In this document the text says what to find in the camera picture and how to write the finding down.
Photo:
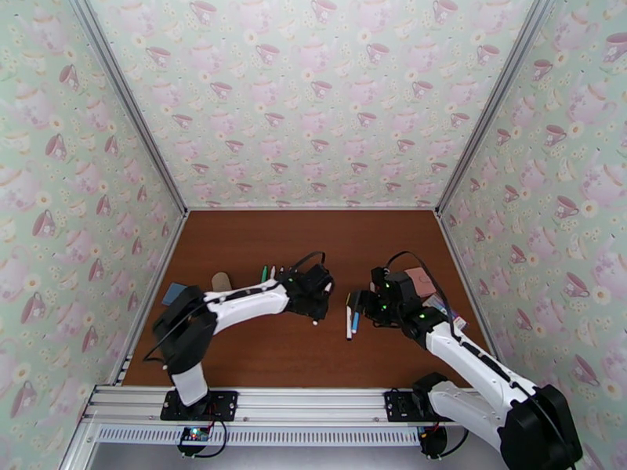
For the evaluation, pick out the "beige oval pad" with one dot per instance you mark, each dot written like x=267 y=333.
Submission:
x=221 y=280

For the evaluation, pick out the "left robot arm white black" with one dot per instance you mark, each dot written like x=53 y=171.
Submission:
x=245 y=302

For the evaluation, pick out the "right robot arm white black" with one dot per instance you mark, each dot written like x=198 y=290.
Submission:
x=480 y=356

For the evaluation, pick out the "thin aluminium rail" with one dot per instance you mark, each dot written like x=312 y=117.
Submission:
x=313 y=208

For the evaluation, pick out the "blue wallet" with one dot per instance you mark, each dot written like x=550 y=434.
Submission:
x=172 y=293

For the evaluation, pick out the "blue marker pen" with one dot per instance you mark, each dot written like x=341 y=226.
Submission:
x=356 y=322

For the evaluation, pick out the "aluminium frame post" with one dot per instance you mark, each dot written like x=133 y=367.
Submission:
x=126 y=96
x=497 y=96

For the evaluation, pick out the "clear highlighter pack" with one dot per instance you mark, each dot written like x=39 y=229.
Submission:
x=437 y=301

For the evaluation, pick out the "aluminium side rail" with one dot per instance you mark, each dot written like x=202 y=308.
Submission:
x=164 y=267
x=458 y=258

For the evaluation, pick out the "wide aluminium base rail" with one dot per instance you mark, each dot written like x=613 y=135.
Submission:
x=313 y=405

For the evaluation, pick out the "small controller circuit board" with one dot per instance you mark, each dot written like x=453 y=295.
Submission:
x=193 y=437
x=433 y=441

